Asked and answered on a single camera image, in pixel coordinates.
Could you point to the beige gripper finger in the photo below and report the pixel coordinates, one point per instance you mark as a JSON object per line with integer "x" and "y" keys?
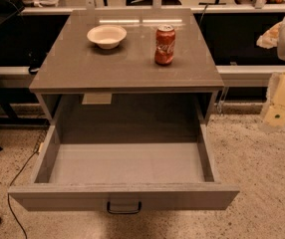
{"x": 270, "y": 38}
{"x": 273, "y": 111}

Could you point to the grey cabinet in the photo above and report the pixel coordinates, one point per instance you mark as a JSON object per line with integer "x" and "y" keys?
{"x": 75, "y": 66}

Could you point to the red coke can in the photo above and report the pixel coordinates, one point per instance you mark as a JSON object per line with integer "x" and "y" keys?
{"x": 164, "y": 44}

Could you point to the white paper bowl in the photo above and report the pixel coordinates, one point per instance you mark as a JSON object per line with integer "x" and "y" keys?
{"x": 107, "y": 36}

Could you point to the black drawer handle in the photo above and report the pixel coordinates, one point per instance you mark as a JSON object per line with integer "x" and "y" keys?
{"x": 124, "y": 209}

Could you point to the open grey top drawer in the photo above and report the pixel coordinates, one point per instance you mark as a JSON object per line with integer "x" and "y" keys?
{"x": 147, "y": 148}

